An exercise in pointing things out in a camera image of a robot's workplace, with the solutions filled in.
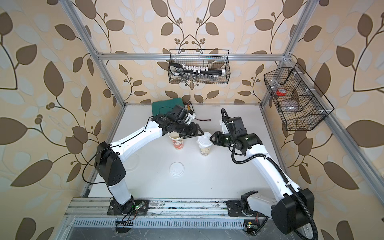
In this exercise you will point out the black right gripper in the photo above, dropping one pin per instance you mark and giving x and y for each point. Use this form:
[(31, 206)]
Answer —
[(218, 140)]

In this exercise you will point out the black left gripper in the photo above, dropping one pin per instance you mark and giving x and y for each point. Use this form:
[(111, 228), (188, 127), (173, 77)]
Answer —
[(192, 130)]

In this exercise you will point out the white plastic cup lid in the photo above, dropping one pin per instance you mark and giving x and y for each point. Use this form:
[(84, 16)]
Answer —
[(204, 140)]

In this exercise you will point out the paper milk tea cup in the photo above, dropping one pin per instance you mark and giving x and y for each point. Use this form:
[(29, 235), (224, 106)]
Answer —
[(205, 149), (178, 142)]

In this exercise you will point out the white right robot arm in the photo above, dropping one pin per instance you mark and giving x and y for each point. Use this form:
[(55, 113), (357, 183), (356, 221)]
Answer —
[(292, 207)]

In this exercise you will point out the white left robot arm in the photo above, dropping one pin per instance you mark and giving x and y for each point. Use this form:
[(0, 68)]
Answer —
[(110, 158)]

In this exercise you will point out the black screwdriver bit box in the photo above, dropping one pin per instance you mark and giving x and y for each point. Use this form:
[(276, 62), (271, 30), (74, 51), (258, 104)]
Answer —
[(189, 106)]

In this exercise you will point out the green plastic tool case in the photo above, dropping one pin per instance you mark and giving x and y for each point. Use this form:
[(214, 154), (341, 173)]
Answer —
[(162, 107)]

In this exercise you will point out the clear plastic lid left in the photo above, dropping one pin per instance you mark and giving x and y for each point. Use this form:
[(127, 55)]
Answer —
[(176, 169)]

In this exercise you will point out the red object in basket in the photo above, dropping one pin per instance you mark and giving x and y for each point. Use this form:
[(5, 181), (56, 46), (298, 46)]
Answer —
[(281, 92)]

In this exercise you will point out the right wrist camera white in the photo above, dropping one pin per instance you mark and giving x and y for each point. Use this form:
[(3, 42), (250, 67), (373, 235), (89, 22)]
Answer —
[(224, 127)]

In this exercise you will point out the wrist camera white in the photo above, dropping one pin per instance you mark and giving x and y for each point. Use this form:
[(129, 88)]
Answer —
[(224, 127), (189, 118)]

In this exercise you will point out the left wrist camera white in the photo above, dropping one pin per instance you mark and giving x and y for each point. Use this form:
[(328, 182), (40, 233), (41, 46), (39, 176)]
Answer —
[(189, 118)]

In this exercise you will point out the black handled scissors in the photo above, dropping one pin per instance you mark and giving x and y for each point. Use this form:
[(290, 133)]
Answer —
[(176, 70)]

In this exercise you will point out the black wire basket back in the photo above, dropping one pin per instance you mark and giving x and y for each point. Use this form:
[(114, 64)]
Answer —
[(201, 66)]

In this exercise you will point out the black wire basket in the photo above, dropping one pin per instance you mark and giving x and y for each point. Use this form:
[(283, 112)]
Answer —
[(201, 66), (305, 105)]

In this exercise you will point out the black wire basket right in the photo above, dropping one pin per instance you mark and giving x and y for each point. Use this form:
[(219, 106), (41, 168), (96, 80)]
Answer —
[(305, 105)]

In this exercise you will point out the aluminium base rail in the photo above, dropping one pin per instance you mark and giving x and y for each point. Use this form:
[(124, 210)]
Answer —
[(163, 213)]

